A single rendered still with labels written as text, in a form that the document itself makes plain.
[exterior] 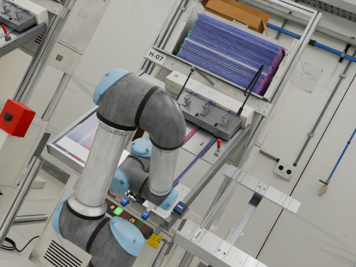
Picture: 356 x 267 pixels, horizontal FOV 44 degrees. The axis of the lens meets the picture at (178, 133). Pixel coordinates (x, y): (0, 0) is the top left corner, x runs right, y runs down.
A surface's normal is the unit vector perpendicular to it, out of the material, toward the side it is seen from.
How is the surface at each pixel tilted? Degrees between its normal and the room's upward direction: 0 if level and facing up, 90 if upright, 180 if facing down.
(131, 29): 90
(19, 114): 90
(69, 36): 90
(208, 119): 47
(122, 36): 90
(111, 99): 112
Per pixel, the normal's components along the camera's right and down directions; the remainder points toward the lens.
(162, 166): -0.10, 0.79
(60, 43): 0.82, 0.45
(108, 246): -0.22, -0.15
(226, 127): 0.06, -0.69
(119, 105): -0.32, 0.38
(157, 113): 0.10, 0.15
